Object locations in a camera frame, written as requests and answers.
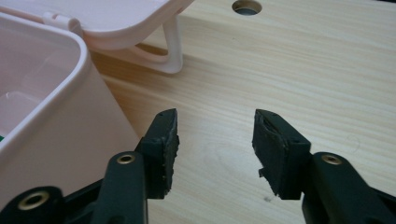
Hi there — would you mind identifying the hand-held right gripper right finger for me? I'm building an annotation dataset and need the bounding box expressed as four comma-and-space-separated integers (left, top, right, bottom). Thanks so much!
251, 108, 396, 224

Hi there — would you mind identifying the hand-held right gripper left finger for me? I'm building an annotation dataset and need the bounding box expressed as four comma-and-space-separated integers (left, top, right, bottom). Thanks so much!
92, 107, 180, 224

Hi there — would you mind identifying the pink plastic storage box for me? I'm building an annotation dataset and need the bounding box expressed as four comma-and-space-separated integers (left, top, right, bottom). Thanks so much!
0, 0, 194, 210

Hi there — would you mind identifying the round cable hole grommet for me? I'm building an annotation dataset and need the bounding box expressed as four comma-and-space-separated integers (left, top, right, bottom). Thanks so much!
231, 0, 263, 17

